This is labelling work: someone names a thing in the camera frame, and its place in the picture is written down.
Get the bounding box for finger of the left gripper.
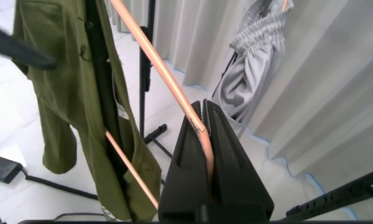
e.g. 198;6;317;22
0;21;57;71

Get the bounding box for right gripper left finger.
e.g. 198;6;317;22
157;101;212;222

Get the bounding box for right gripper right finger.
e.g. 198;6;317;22
203;99;274;222

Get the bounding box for green garment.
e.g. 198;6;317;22
11;0;162;222

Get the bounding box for pale grey shorts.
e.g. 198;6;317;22
211;0;295;138

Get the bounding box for white curtain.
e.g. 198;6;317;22
104;0;373;218

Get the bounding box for black cable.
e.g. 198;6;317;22
24;175;99;200

